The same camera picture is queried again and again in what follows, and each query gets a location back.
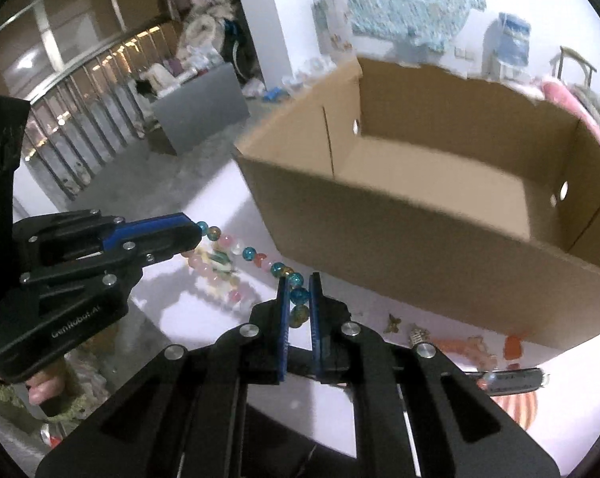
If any wooden chair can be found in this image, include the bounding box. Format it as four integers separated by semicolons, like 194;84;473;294
550;47;598;88

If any left hand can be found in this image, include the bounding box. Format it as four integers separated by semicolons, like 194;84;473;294
25;358;82;417

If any gold charm trinket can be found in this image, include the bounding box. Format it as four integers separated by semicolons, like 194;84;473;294
408;324;430;347

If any pile of clothes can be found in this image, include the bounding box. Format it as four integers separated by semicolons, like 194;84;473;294
157;0;251;83

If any brown cardboard box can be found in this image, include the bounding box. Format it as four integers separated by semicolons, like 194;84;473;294
235;57;600;351

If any white plastic bag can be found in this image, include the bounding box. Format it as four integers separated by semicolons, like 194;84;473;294
281;55;336;94

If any colourful glass bead necklace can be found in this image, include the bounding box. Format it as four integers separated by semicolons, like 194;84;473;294
182;220;312;329

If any grey board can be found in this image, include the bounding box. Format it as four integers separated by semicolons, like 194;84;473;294
151;64;250;155

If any pink floral blanket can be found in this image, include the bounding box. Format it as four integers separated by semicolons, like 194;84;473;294
539;78;600;143

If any pink orange bead bracelet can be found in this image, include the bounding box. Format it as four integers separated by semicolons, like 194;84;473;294
430;334;501;371

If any water dispenser bottle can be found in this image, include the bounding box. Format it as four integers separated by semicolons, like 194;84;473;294
482;13;531;74

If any orange carved pendant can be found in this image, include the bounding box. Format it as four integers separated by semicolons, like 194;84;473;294
503;335;523;361

